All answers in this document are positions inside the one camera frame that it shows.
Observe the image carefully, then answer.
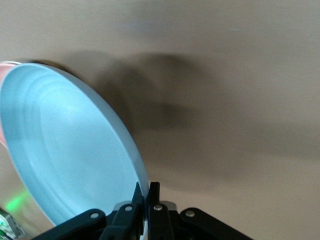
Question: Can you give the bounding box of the brown table cloth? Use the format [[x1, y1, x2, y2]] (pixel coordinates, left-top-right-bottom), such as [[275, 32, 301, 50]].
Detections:
[[0, 0, 320, 240]]

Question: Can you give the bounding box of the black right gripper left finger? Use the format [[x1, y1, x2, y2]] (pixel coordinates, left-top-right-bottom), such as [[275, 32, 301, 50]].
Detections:
[[99, 181, 145, 240]]

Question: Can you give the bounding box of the pink plate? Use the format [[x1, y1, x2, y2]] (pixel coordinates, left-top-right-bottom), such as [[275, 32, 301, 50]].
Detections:
[[0, 61, 20, 151]]

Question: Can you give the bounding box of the blue plate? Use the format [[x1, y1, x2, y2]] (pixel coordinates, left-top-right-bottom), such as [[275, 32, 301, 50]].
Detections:
[[0, 62, 149, 237]]

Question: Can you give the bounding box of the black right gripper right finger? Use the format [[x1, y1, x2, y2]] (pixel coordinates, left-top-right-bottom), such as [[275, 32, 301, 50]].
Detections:
[[146, 181, 176, 240]]

